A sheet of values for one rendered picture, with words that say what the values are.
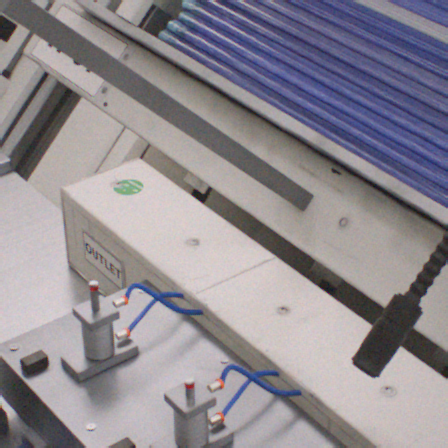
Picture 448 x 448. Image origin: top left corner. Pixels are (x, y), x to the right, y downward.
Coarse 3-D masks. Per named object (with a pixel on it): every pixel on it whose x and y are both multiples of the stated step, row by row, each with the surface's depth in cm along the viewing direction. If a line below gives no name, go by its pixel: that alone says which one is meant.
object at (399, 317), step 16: (400, 304) 61; (416, 304) 61; (384, 320) 61; (400, 320) 61; (416, 320) 62; (368, 336) 62; (384, 336) 61; (400, 336) 61; (368, 352) 61; (384, 352) 61; (368, 368) 61; (384, 368) 62
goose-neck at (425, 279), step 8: (440, 248) 61; (432, 256) 62; (440, 256) 61; (424, 264) 62; (432, 264) 61; (440, 264) 61; (424, 272) 62; (432, 272) 61; (416, 280) 62; (424, 280) 61; (432, 280) 62; (416, 288) 61; (424, 288) 62; (408, 296) 62; (416, 296) 62
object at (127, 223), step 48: (96, 192) 98; (144, 192) 98; (96, 240) 96; (144, 240) 92; (192, 240) 92; (240, 240) 92; (192, 288) 87; (240, 288) 86; (288, 288) 86; (240, 336) 82; (288, 336) 82; (336, 336) 82; (288, 384) 79; (336, 384) 78; (384, 384) 78; (432, 384) 78; (336, 432) 76; (384, 432) 74; (432, 432) 74
